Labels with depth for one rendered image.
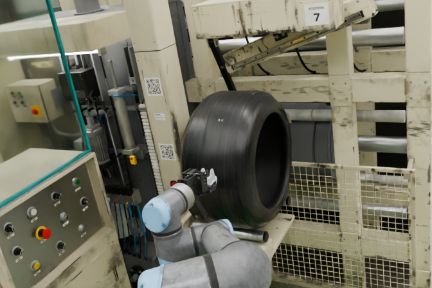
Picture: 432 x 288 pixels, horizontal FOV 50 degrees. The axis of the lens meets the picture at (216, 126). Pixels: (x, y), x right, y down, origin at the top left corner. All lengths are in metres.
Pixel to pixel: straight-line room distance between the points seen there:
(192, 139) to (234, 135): 0.17
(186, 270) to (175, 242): 0.56
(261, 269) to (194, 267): 0.13
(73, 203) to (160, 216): 0.75
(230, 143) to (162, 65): 0.44
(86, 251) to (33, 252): 0.24
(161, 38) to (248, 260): 1.16
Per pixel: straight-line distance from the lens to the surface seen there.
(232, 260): 0.86
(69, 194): 2.02
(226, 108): 1.72
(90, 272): 2.12
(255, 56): 2.08
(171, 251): 1.41
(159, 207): 1.35
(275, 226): 2.12
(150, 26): 1.82
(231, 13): 1.93
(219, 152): 1.65
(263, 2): 1.87
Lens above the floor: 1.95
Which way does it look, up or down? 20 degrees down
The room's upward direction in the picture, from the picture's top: 10 degrees counter-clockwise
